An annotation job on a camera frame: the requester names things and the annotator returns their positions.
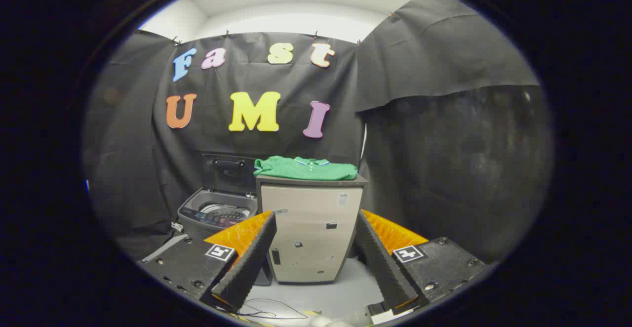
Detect beige cabinet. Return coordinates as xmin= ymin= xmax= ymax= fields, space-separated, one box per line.
xmin=255 ymin=174 xmax=369 ymax=285

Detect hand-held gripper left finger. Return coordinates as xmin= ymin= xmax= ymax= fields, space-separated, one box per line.
xmin=140 ymin=211 xmax=278 ymax=314

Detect thin black cables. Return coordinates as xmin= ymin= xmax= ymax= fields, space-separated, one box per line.
xmin=236 ymin=297 xmax=310 ymax=321

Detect green polo shirt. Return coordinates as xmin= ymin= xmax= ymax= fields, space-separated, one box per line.
xmin=253 ymin=156 xmax=358 ymax=181

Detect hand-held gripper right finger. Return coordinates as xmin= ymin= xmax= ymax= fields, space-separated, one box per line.
xmin=355 ymin=209 xmax=487 ymax=316

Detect grey washing machine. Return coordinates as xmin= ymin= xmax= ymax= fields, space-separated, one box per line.
xmin=177 ymin=187 xmax=273 ymax=286

